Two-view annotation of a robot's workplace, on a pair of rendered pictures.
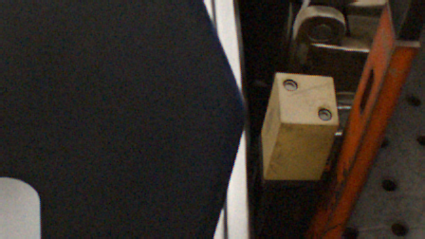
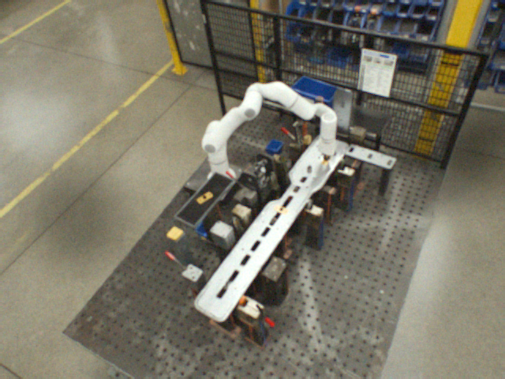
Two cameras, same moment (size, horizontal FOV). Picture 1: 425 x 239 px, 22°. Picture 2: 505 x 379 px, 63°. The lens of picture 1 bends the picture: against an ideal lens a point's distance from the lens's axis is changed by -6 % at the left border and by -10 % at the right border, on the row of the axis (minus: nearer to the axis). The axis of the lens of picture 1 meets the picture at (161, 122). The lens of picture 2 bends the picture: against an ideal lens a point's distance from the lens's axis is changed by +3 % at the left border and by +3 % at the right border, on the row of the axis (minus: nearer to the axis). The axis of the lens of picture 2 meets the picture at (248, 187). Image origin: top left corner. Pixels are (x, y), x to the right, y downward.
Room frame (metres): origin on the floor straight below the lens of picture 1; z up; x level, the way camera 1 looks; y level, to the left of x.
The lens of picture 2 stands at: (1.94, 1.06, 2.81)
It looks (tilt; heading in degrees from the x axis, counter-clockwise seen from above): 49 degrees down; 229
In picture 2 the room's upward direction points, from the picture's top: 10 degrees counter-clockwise
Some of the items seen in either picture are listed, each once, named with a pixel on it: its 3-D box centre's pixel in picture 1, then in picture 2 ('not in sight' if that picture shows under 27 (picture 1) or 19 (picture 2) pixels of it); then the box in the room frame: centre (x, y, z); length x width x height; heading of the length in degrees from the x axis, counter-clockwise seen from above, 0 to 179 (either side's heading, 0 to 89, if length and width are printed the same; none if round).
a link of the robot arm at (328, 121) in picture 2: not in sight; (328, 125); (0.43, 0.11, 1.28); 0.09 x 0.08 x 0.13; 30
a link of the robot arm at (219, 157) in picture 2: not in sight; (216, 141); (0.78, -0.50, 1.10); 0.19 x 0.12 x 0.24; 32
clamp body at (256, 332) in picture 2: not in sight; (255, 322); (1.46, 0.39, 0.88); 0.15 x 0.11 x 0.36; 98
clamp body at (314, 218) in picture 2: not in sight; (313, 227); (0.82, 0.29, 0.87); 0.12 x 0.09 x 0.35; 98
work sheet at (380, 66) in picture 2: not in sight; (376, 73); (-0.12, 0.08, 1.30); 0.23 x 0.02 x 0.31; 98
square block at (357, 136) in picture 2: not in sight; (355, 151); (0.15, 0.15, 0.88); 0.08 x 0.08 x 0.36; 8
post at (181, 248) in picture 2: not in sight; (185, 257); (1.44, -0.14, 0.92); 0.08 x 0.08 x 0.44; 8
